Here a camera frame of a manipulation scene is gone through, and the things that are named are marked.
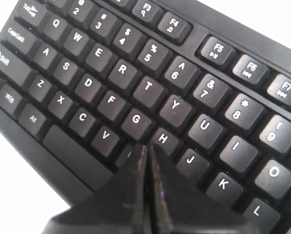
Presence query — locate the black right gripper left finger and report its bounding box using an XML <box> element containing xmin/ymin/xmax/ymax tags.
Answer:
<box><xmin>42</xmin><ymin>144</ymin><xmax>148</xmax><ymax>234</ymax></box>

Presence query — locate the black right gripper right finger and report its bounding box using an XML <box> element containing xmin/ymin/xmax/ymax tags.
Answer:
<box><xmin>149</xmin><ymin>144</ymin><xmax>257</xmax><ymax>234</ymax></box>

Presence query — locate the black acer keyboard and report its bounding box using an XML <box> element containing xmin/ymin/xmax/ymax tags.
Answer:
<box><xmin>0</xmin><ymin>0</ymin><xmax>291</xmax><ymax>234</ymax></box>

